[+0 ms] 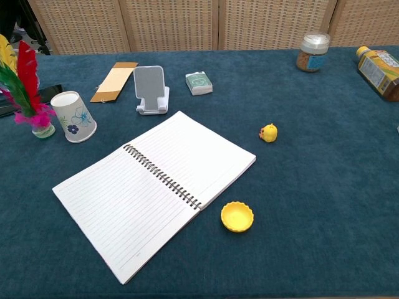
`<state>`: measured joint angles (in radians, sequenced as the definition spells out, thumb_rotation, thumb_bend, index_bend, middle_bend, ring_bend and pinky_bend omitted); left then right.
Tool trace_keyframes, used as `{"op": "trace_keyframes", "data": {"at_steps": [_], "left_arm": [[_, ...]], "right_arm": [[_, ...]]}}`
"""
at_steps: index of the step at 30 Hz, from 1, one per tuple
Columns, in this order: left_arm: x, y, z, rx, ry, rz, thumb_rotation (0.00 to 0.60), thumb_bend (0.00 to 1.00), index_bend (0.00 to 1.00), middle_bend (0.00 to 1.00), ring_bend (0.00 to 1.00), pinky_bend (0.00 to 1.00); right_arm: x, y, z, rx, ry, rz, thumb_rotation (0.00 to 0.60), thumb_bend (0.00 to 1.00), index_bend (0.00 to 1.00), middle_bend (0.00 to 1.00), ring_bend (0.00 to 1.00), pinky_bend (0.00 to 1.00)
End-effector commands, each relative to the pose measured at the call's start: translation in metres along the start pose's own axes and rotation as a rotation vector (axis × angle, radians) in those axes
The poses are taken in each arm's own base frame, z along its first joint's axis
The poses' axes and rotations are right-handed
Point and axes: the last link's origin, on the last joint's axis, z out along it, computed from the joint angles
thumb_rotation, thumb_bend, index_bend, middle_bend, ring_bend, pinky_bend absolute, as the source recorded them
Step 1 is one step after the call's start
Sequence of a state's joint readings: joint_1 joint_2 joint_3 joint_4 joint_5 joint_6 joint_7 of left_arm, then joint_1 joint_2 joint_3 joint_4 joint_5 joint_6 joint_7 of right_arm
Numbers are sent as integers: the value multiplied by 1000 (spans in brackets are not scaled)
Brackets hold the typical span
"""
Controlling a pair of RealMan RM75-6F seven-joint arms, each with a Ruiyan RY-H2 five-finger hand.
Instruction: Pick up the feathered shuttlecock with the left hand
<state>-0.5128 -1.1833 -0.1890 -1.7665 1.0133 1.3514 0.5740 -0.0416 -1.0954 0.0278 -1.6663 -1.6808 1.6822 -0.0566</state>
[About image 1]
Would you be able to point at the colourful feather shuttlecock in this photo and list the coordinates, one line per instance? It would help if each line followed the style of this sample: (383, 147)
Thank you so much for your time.
(26, 90)

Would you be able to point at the white phone stand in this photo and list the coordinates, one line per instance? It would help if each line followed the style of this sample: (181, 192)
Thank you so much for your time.
(151, 90)

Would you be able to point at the black tripod stand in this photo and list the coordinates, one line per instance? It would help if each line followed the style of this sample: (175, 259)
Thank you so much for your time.
(34, 34)

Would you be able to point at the open spiral notebook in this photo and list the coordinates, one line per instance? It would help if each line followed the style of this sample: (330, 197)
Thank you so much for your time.
(149, 193)

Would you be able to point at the green tissue pack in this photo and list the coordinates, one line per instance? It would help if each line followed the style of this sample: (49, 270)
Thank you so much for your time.
(199, 82)

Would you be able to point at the small yellow duck toy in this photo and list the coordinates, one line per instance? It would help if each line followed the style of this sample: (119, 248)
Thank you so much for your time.
(268, 133)

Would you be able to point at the brown cardboard card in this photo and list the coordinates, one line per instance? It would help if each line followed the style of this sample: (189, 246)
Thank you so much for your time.
(113, 81)

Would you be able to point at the blue table cloth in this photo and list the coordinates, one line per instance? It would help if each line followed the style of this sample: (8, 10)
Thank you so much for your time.
(311, 174)

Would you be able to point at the woven folding screen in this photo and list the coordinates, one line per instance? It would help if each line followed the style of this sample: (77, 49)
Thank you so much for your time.
(199, 23)

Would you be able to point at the floral paper cup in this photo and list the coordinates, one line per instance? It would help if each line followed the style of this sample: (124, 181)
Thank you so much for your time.
(73, 118)

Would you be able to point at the clear jar with white lid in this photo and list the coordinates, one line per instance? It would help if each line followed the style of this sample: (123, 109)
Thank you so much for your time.
(312, 53)

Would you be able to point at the black smartphone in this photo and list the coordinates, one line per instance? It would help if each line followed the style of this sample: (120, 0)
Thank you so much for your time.
(46, 93)

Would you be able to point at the yellow tea bottle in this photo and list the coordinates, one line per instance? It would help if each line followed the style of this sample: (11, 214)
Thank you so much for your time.
(380, 71)

